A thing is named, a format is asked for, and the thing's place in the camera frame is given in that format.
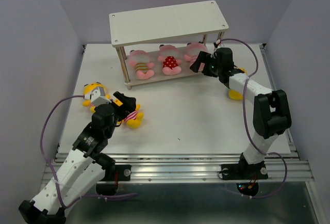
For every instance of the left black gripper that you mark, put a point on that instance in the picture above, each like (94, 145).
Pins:
(129, 103)

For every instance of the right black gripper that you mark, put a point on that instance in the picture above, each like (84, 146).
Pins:
(203, 57)

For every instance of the pink frog toy striped shirt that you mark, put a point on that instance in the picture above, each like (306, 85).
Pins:
(192, 51)

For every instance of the yellow toy red stripes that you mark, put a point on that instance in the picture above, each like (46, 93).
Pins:
(134, 119)

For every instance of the pink frog toy polka-dot dress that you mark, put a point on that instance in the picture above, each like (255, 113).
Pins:
(169, 56)

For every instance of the yellow toy blue striped shirt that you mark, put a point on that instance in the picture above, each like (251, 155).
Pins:
(233, 94)

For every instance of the pink frog toy orange stripes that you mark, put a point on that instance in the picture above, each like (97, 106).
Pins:
(140, 61)

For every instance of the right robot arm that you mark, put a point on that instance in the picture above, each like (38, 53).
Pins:
(271, 114)

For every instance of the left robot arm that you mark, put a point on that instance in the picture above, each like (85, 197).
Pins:
(85, 164)

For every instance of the white two-tier shelf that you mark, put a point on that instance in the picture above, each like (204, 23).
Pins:
(163, 24)

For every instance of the yellow toy pink stripes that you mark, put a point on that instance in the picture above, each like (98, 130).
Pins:
(90, 91)

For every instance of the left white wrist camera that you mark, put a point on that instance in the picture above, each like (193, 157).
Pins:
(98, 95)

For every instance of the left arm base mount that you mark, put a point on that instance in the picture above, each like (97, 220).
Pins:
(113, 172)

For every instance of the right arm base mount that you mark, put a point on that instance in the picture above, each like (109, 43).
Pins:
(243, 173)

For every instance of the aluminium rail frame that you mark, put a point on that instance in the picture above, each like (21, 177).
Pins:
(192, 127)

